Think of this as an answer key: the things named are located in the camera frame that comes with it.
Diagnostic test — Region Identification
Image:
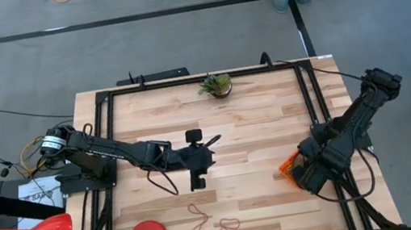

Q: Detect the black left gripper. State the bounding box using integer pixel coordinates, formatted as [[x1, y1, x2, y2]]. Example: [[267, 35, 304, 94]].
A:
[[176, 139, 221, 194]]

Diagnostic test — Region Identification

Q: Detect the orange plastic mesh bin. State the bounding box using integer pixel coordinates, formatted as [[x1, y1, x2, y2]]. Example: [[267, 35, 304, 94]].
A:
[[275, 148, 308, 191]]

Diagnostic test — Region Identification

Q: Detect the potted succulent plant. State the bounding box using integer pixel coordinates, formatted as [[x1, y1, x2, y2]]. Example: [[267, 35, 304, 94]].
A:
[[195, 70, 236, 102]]

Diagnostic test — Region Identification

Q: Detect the black box with antennas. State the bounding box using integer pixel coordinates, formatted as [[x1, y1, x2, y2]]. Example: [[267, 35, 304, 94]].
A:
[[115, 63, 191, 88]]

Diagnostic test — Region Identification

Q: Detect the white paper sheet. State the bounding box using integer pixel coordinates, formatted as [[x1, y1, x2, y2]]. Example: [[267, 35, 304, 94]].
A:
[[10, 174, 69, 230]]

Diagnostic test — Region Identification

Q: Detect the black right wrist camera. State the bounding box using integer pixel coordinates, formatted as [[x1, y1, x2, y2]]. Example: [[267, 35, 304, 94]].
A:
[[297, 136, 322, 161]]

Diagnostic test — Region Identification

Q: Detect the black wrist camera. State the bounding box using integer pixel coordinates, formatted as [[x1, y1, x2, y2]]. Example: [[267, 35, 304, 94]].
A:
[[184, 128, 204, 144], [297, 136, 322, 161]]

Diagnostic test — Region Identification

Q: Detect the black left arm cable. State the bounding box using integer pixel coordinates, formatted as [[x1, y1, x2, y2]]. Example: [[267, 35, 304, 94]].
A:
[[141, 133, 230, 201]]

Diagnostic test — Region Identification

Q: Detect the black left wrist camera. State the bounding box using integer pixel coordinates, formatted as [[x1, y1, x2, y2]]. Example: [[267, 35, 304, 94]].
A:
[[184, 128, 204, 144]]

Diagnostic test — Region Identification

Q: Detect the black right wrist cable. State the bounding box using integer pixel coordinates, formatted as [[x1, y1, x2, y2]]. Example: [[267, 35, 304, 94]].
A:
[[308, 145, 379, 208]]

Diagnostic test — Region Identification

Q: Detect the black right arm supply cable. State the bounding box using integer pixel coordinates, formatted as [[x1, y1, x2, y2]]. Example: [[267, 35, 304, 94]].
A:
[[259, 37, 369, 97]]

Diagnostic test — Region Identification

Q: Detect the black floor cable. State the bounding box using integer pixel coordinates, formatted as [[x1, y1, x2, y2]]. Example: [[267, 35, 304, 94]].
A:
[[0, 94, 75, 129]]

